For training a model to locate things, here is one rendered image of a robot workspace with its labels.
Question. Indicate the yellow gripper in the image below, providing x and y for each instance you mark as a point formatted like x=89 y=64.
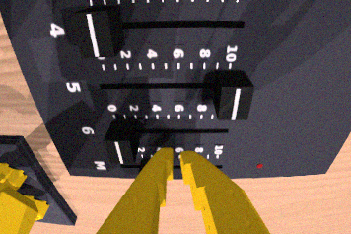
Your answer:
x=225 y=206

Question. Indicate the black lighting desk panel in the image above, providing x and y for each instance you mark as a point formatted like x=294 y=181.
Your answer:
x=176 y=73

